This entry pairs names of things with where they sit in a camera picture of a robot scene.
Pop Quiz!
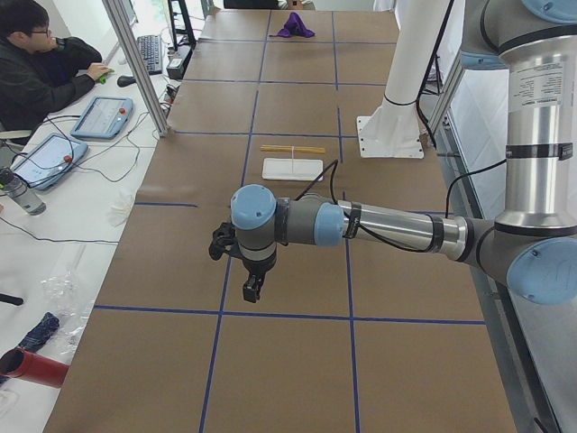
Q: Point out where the blue teach pendant far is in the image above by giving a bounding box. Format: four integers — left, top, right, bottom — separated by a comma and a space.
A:
70, 96, 134, 140

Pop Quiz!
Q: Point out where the grey water bottle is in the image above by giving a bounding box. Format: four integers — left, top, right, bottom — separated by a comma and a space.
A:
0, 167, 46, 216

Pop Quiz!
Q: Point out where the purple towel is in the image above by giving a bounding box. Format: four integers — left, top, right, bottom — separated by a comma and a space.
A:
270, 12, 316, 39

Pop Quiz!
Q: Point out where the person in black jacket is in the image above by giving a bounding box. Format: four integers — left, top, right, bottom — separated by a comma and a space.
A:
1, 0, 112, 133

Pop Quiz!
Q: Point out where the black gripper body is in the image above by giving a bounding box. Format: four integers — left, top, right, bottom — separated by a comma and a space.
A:
236, 253, 276, 282

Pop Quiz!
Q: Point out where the red cylinder tube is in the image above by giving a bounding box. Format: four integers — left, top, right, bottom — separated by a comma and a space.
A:
1, 347, 69, 388

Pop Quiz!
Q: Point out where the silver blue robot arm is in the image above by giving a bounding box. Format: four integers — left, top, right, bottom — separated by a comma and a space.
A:
209, 1, 576, 305

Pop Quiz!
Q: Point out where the blue teach pendant near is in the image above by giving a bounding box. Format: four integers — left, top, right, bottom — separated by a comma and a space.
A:
12, 134, 88, 190

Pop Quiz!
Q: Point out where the black computer mouse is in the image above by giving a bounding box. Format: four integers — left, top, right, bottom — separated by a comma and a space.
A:
116, 75, 136, 88

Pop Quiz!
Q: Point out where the aluminium frame post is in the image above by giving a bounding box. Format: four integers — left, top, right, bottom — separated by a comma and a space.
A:
102, 0, 169, 137

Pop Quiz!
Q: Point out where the clear plastic wrap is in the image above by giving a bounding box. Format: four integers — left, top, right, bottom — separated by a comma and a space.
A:
41, 270, 96, 364

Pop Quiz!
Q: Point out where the dark blue folded umbrella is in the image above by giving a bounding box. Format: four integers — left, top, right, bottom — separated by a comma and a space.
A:
1, 312, 60, 384

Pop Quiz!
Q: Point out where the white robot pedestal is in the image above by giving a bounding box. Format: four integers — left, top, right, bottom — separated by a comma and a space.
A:
357, 0, 453, 159

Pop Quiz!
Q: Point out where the black keyboard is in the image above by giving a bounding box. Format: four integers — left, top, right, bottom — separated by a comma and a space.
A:
136, 35, 163, 75

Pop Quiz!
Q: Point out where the blue teach pendant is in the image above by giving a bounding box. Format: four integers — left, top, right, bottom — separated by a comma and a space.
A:
70, 96, 134, 140
12, 134, 88, 190

